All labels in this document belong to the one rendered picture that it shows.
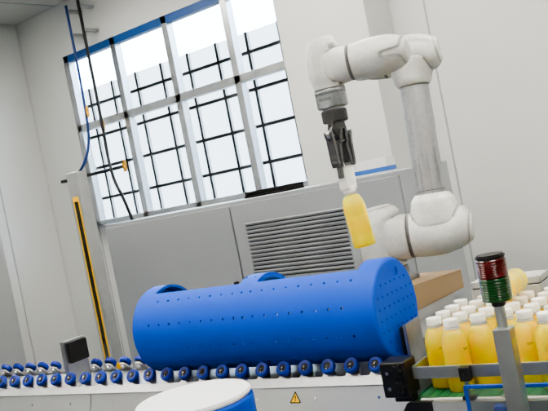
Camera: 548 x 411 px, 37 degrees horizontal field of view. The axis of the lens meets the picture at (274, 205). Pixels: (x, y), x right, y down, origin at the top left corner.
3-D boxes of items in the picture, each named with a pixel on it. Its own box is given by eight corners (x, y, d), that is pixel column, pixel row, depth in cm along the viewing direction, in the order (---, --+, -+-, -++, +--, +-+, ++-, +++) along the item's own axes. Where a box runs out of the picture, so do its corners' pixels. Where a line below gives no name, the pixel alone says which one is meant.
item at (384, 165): (354, 178, 423) (351, 163, 423) (396, 170, 411) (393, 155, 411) (344, 180, 413) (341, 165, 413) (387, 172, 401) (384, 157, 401)
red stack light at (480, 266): (483, 275, 177) (480, 258, 177) (512, 272, 173) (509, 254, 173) (474, 281, 172) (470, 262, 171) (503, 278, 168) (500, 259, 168)
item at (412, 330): (419, 360, 229) (411, 316, 229) (427, 360, 228) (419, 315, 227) (405, 370, 221) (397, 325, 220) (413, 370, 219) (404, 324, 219)
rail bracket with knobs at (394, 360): (399, 392, 211) (392, 353, 211) (426, 391, 207) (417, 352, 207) (384, 404, 203) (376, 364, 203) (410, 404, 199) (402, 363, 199)
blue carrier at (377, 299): (195, 358, 285) (179, 278, 285) (426, 344, 237) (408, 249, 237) (140, 382, 261) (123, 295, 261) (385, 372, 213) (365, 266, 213)
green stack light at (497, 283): (488, 298, 177) (483, 276, 177) (516, 295, 174) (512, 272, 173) (478, 304, 172) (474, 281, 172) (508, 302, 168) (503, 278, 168)
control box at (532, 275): (487, 307, 247) (481, 275, 247) (554, 302, 236) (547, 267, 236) (477, 315, 238) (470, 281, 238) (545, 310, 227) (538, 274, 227)
